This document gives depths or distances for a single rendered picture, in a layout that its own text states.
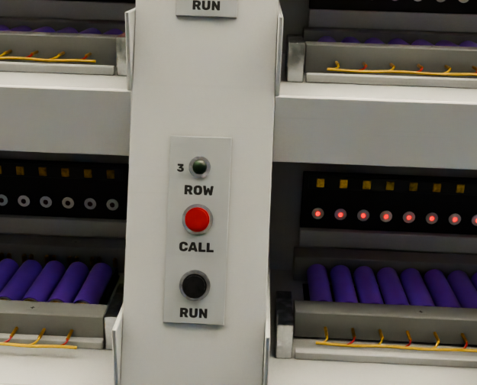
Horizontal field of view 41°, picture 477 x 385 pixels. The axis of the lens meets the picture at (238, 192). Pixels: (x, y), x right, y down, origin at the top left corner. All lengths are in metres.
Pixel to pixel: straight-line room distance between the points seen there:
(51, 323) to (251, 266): 0.16
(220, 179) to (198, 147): 0.03
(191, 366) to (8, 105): 0.21
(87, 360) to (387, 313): 0.22
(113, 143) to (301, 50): 0.15
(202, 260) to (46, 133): 0.14
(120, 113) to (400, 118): 0.18
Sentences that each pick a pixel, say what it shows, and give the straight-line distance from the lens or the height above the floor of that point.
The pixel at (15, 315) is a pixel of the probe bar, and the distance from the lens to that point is 0.50.
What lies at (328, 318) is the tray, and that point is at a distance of 0.50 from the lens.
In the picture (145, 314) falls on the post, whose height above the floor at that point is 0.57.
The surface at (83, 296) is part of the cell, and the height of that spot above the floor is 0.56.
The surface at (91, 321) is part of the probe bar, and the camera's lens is 0.49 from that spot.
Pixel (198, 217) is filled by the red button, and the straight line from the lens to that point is 0.42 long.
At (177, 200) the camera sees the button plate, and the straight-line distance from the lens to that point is 0.42.
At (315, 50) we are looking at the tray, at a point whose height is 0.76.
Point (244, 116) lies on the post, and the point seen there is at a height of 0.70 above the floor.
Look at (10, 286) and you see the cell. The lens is 0.55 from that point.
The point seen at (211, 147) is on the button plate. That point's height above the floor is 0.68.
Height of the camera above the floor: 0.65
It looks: level
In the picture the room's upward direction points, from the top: 2 degrees clockwise
